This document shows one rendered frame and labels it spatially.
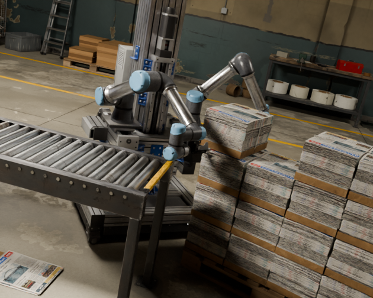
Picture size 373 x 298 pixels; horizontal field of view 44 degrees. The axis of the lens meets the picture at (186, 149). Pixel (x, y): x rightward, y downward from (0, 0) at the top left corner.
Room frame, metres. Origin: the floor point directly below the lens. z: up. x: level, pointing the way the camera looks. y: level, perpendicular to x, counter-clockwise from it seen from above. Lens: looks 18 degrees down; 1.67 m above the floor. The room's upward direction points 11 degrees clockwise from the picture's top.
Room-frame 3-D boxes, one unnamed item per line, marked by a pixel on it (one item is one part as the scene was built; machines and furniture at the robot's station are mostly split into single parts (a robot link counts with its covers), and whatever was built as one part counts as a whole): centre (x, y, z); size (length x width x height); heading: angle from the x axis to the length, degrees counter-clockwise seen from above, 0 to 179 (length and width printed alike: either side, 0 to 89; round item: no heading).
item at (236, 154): (2.67, -0.23, 0.86); 0.29 x 0.16 x 0.04; 60
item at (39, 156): (2.24, 0.70, 0.77); 0.47 x 0.05 x 0.05; 171
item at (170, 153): (2.31, 0.06, 0.88); 0.11 x 0.08 x 0.09; 151
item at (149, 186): (2.13, 0.11, 0.81); 0.43 x 0.03 x 0.02; 171
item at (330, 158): (2.46, -0.82, 0.95); 0.38 x 0.29 x 0.23; 150
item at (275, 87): (8.50, -2.07, 0.55); 1.80 x 0.70 x 1.09; 81
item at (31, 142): (2.26, 0.83, 0.77); 0.47 x 0.05 x 0.05; 171
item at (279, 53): (8.52, -2.08, 0.96); 1.69 x 0.57 x 0.12; 81
